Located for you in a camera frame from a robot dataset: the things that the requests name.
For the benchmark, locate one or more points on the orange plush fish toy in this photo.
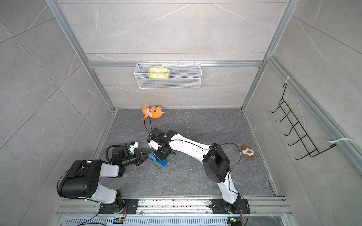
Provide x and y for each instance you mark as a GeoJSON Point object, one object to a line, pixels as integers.
{"type": "Point", "coordinates": [154, 112]}

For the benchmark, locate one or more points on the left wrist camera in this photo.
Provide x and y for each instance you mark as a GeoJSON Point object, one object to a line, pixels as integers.
{"type": "Point", "coordinates": [132, 147]}

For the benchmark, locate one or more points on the white wire mesh basket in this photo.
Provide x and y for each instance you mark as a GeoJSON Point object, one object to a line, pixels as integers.
{"type": "Point", "coordinates": [182, 76]}

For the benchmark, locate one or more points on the light blue long lego brick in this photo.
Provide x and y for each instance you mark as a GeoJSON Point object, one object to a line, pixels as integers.
{"type": "Point", "coordinates": [162, 163]}

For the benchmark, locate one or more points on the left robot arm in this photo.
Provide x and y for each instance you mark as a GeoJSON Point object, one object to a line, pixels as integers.
{"type": "Point", "coordinates": [81, 180]}

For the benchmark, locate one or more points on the brown white plush toy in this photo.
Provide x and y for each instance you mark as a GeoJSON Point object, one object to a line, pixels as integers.
{"type": "Point", "coordinates": [248, 152]}

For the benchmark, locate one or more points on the blue lego brick front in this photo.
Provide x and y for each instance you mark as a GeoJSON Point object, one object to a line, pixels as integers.
{"type": "Point", "coordinates": [153, 158]}

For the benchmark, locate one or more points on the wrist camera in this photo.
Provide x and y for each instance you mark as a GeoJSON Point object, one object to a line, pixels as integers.
{"type": "Point", "coordinates": [152, 144]}
{"type": "Point", "coordinates": [132, 147]}

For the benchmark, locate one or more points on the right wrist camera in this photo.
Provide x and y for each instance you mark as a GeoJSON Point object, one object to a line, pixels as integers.
{"type": "Point", "coordinates": [152, 144]}

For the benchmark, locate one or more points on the black wire hook rack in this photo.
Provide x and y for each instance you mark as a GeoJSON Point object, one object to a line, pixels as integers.
{"type": "Point", "coordinates": [296, 128]}

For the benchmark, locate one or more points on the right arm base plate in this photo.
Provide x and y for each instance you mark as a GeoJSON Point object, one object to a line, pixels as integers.
{"type": "Point", "coordinates": [220, 206]}

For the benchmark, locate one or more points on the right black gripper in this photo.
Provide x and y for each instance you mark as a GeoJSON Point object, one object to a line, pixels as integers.
{"type": "Point", "coordinates": [159, 157]}

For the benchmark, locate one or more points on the aluminium mounting rail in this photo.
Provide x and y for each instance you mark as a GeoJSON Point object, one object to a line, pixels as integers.
{"type": "Point", "coordinates": [181, 206]}

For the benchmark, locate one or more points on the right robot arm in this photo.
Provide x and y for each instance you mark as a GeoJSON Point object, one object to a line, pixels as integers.
{"type": "Point", "coordinates": [213, 158]}

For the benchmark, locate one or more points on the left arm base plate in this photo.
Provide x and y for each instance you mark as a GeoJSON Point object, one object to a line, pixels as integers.
{"type": "Point", "coordinates": [128, 206]}

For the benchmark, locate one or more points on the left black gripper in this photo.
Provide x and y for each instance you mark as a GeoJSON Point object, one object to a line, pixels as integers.
{"type": "Point", "coordinates": [140, 159]}

